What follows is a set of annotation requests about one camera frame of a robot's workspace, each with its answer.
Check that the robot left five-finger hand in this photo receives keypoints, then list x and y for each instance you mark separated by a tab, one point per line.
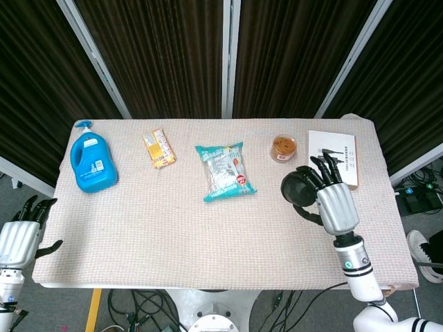
17	242

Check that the robot right five-finger hand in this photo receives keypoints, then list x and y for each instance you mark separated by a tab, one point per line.
337	207

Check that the black round object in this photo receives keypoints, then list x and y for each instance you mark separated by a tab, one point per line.
294	190

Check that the robot right white arm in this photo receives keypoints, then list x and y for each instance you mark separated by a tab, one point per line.
360	276

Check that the robot left white arm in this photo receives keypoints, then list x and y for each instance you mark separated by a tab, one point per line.
8	287

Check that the white table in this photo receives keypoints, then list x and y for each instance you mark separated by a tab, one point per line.
69	286

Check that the clear jar of rubber bands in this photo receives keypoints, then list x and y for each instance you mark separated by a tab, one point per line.
284	148

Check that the black power box with lights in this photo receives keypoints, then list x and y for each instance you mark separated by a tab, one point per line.
418	202

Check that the white sneaker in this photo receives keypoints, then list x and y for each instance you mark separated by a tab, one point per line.
417	249

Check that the brown tape scrap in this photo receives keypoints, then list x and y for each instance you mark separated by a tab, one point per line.
398	288

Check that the yellow floor tape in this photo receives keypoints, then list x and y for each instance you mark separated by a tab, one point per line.
92	311

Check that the black trouser leg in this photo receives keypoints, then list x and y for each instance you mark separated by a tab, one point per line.
434	247

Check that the blue detergent pump bottle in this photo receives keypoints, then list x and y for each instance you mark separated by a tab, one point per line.
93	166

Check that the teal snack bag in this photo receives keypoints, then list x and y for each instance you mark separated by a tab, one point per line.
223	173

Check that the dark brown pleated curtain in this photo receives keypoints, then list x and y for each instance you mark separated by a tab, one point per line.
162	58
408	86
34	86
290	58

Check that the beige waffle tablecloth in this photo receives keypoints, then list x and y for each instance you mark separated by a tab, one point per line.
173	235

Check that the yellow biscuit packet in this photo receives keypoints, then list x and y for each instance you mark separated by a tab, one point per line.
159	148

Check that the white metal frame rail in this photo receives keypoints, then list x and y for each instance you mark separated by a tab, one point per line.
24	178
418	162

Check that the white metal frame post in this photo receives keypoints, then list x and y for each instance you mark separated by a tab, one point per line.
349	65
100	65
230	58

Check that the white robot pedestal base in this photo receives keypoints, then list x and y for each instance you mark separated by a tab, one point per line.
211	311

